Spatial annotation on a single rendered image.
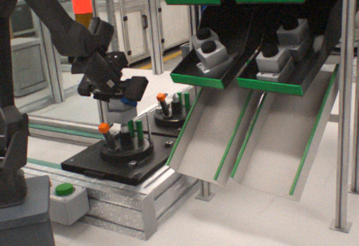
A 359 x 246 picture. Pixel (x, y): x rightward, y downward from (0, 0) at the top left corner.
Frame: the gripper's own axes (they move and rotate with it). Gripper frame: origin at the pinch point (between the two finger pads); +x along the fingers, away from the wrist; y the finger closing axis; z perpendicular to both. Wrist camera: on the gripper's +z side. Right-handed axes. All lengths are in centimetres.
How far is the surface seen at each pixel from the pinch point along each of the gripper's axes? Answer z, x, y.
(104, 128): -10.0, -2.3, -0.9
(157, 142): -3.9, 15.6, -4.1
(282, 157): -8.8, 2.0, -42.7
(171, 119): 6.3, 21.7, -1.7
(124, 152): -11.8, 6.3, -2.5
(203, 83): -1.8, -12.3, -28.5
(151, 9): 86, 63, 61
